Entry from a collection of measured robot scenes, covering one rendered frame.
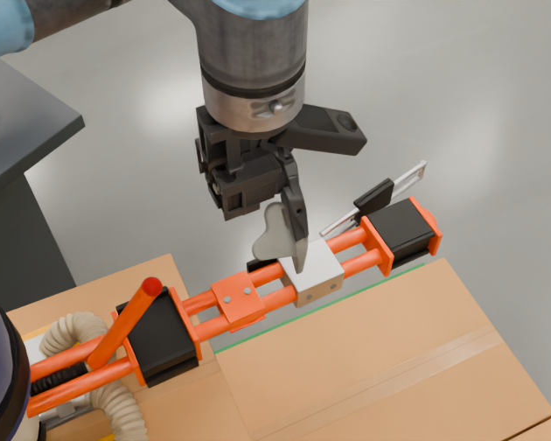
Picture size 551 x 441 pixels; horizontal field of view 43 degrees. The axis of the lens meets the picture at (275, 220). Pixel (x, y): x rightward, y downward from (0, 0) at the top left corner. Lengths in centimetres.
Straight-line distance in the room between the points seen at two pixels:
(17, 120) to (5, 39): 107
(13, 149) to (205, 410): 81
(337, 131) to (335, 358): 82
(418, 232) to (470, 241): 138
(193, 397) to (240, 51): 57
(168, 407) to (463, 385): 68
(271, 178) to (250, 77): 14
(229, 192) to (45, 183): 187
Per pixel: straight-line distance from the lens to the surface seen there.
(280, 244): 72
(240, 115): 59
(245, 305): 88
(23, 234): 190
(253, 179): 66
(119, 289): 109
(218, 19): 53
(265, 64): 55
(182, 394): 100
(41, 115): 163
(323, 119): 70
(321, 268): 91
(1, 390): 74
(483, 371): 150
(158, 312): 89
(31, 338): 106
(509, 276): 228
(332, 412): 141
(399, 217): 96
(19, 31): 56
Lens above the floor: 187
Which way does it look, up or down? 55 degrees down
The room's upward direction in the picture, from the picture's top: straight up
